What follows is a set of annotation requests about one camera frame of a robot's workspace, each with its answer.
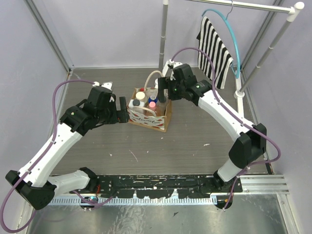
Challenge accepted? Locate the pink cap lotion bottle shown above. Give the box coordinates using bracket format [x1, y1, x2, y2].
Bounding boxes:
[145, 102, 162, 117]

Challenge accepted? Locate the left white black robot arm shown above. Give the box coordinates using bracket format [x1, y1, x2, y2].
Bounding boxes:
[5, 82, 129, 211]

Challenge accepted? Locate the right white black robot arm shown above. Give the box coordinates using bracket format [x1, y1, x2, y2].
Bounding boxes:
[157, 60, 267, 192]

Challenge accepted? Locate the white bottle grey cap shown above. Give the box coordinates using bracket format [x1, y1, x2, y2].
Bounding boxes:
[128, 99, 146, 114]

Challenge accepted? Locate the blue cap orange bottle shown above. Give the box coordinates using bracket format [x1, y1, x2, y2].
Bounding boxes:
[148, 95, 158, 103]

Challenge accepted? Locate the clear bottle grey cap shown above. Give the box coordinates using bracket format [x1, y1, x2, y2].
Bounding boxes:
[156, 97, 169, 116]

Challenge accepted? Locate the cream cap bottle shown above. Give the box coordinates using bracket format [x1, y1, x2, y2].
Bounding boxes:
[136, 91, 147, 103]

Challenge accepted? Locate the black white striped cloth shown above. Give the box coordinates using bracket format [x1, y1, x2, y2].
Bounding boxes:
[196, 16, 234, 89]

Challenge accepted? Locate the blue clothes hanger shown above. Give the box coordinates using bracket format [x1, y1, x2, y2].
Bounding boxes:
[201, 8, 241, 79]

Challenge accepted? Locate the metal clothes rack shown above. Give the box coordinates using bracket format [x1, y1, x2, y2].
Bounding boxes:
[158, 0, 305, 115]

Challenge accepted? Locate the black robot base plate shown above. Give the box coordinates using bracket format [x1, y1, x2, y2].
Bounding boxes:
[70, 173, 244, 199]

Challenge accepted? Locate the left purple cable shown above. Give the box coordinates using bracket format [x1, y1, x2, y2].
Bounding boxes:
[0, 79, 100, 232]

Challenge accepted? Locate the purple cable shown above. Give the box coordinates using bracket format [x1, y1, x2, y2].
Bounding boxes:
[170, 47, 281, 213]
[0, 79, 100, 232]

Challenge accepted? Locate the slotted cable duct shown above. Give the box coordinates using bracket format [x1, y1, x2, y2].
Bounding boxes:
[49, 195, 217, 206]

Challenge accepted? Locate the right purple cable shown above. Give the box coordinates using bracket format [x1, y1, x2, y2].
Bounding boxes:
[170, 47, 281, 213]

